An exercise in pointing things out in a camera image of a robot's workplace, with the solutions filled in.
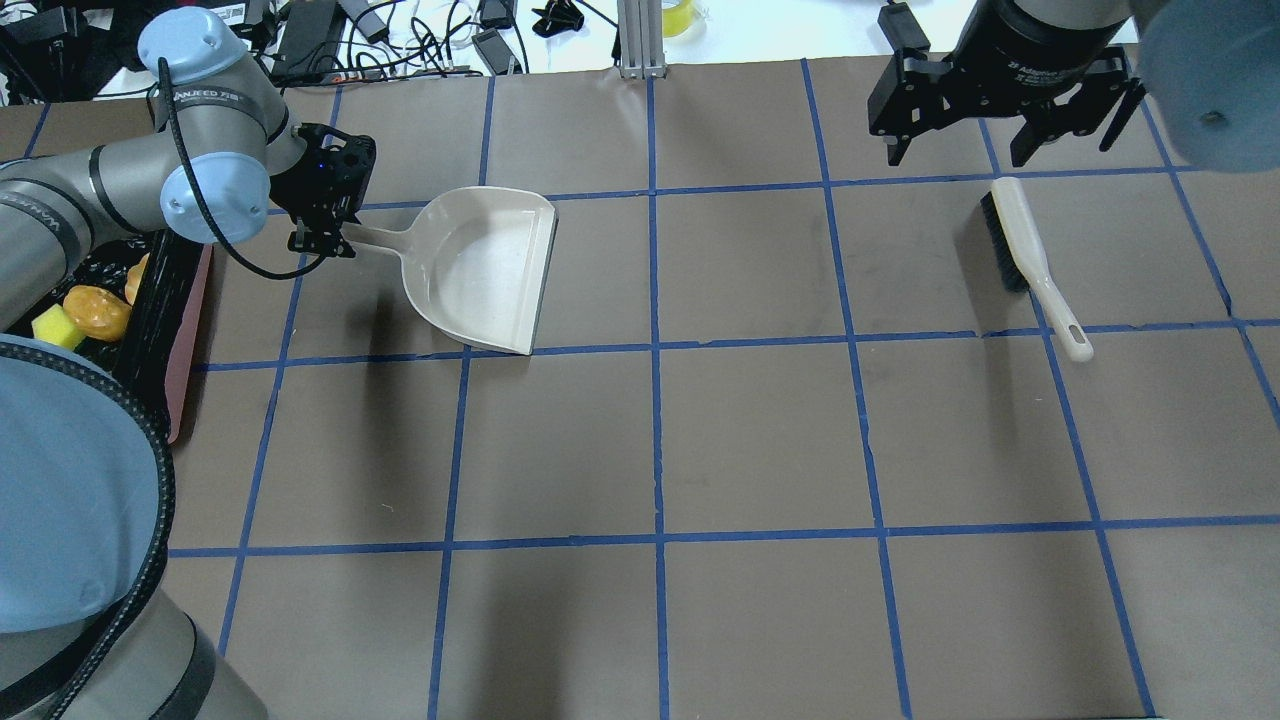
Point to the curved melon rind piece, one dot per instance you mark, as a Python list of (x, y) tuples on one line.
[(134, 278)]

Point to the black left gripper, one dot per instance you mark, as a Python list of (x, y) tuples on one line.
[(298, 186)]

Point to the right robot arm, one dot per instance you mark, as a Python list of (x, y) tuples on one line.
[(1211, 66)]

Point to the black power adapter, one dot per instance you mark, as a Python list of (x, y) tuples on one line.
[(304, 52)]

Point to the beige plastic dustpan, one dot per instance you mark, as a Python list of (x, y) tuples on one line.
[(474, 263)]

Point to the yellow sponge piece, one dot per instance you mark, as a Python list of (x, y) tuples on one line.
[(55, 326)]

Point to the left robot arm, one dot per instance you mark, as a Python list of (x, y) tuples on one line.
[(89, 487)]

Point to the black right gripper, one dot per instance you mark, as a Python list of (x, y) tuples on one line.
[(1040, 42)]

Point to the aluminium frame post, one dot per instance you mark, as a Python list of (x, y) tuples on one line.
[(641, 40)]

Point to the yellow tape roll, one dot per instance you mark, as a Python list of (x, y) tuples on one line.
[(677, 17)]

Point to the orange potato-like lump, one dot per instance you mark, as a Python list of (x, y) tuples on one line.
[(99, 313)]

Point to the bin with black bag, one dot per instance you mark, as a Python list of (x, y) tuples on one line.
[(153, 361)]

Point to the beige hand brush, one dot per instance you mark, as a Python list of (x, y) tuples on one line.
[(1023, 264)]

